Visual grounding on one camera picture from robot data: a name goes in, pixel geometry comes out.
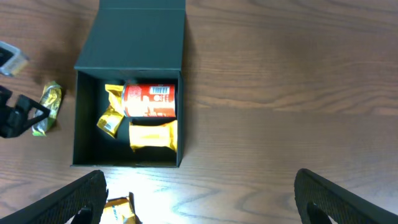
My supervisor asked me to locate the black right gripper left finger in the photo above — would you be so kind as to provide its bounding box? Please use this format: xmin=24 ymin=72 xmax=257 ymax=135
xmin=1 ymin=170 xmax=108 ymax=224

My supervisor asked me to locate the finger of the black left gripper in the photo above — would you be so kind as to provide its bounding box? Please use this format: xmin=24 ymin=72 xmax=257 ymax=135
xmin=1 ymin=86 xmax=50 ymax=138

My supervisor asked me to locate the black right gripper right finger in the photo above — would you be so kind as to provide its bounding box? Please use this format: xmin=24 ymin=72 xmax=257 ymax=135
xmin=294 ymin=169 xmax=397 ymax=224

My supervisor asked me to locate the yellow biscuit packet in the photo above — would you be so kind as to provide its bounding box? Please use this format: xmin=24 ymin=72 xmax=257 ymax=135
xmin=99 ymin=197 xmax=138 ymax=224

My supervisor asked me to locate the green yellow snack packet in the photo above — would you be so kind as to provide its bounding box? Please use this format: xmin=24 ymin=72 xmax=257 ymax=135
xmin=31 ymin=81 xmax=63 ymax=137

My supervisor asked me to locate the small yellow packet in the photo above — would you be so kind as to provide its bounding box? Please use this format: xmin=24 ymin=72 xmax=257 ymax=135
xmin=97 ymin=84 xmax=124 ymax=138

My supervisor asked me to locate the orange yellow snack packet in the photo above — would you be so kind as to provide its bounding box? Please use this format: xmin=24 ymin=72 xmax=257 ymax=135
xmin=129 ymin=120 xmax=178 ymax=152

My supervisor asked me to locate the red soda can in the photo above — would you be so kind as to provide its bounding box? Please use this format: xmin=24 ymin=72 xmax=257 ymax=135
xmin=121 ymin=84 xmax=177 ymax=118

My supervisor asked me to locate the black box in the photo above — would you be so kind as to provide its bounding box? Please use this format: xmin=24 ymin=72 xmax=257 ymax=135
xmin=72 ymin=0 xmax=186 ymax=167

